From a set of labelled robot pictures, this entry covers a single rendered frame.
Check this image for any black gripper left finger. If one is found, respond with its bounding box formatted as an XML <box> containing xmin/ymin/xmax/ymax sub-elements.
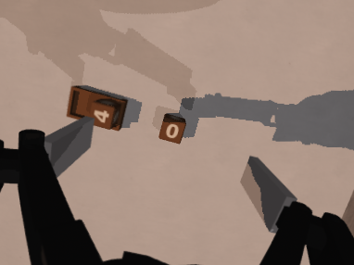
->
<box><xmin>0</xmin><ymin>116</ymin><xmax>105</xmax><ymax>265</ymax></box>

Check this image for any brown rectangular tray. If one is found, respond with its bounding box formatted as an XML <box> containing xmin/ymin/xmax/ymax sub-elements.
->
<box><xmin>67</xmin><ymin>86</ymin><xmax>128</xmax><ymax>131</ymax></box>

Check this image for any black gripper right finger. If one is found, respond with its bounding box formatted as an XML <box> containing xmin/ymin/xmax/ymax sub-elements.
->
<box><xmin>240</xmin><ymin>156</ymin><xmax>354</xmax><ymax>265</ymax></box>

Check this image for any brown cube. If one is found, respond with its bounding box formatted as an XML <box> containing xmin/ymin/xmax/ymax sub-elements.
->
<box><xmin>158</xmin><ymin>114</ymin><xmax>186</xmax><ymax>144</ymax></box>
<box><xmin>89</xmin><ymin>99</ymin><xmax>120</xmax><ymax>130</ymax></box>

